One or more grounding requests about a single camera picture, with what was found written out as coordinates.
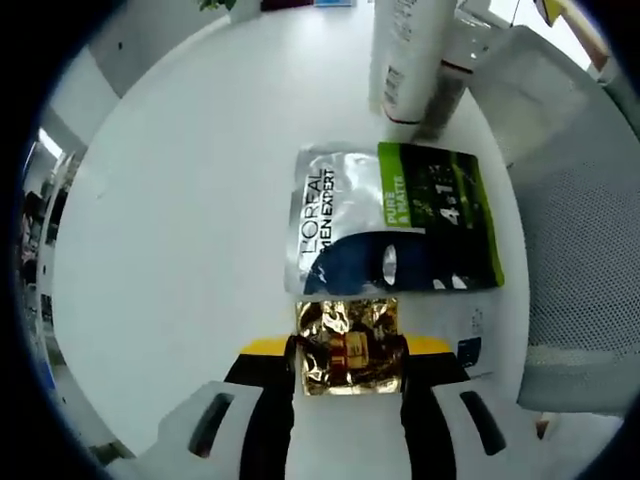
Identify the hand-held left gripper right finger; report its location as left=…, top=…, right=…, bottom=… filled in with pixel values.
left=399, top=337, right=531, bottom=480

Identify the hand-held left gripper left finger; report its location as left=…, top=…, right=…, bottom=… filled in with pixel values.
left=149, top=337, right=297, bottom=480

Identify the small white skincare sachet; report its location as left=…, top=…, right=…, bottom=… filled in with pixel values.
left=439, top=294, right=497, bottom=377

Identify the gold foil skincare sachet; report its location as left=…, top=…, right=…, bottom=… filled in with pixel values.
left=293, top=296, right=403, bottom=398

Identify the green silver skincare sachet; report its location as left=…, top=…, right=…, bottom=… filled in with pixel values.
left=282, top=140, right=507, bottom=297

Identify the white skincare tube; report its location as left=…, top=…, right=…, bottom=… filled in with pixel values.
left=367, top=0, right=458, bottom=128

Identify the slim white skincare bottle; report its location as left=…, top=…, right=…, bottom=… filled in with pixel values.
left=415, top=0, right=483, bottom=144

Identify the grey office chair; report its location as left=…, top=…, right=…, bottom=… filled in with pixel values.
left=464, top=24, right=640, bottom=419

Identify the white plant pot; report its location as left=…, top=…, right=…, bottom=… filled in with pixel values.
left=228, top=0, right=263, bottom=23

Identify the red plant pot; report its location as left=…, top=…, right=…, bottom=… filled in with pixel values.
left=260, top=0, right=316, bottom=12

